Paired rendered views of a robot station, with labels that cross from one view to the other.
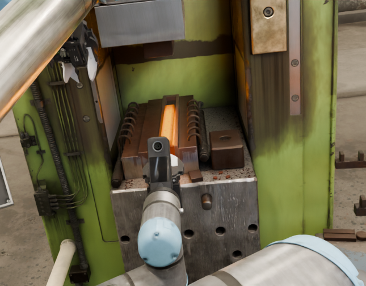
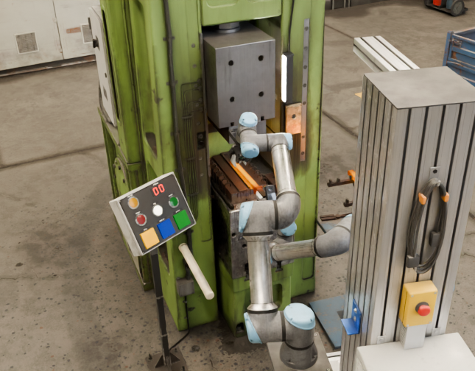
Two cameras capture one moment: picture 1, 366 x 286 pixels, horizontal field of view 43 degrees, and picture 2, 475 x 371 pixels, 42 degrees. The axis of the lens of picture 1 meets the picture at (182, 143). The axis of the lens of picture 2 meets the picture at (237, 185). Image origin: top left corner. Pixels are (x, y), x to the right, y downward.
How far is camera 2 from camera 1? 216 cm
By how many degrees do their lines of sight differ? 22
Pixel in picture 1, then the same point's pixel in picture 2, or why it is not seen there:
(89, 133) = (202, 182)
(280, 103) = (296, 156)
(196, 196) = not seen: hidden behind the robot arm
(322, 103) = (314, 154)
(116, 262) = (207, 252)
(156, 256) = (289, 232)
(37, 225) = (68, 251)
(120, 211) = (233, 221)
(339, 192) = not seen: hidden behind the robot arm
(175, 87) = (223, 146)
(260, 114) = not seen: hidden behind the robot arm
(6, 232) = (43, 260)
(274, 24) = (296, 121)
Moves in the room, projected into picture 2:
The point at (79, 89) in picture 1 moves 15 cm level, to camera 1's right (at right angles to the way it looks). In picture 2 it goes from (200, 160) to (227, 154)
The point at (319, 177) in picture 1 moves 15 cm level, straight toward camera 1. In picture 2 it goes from (312, 190) to (318, 204)
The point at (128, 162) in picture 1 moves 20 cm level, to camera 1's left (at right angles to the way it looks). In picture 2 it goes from (234, 196) to (198, 205)
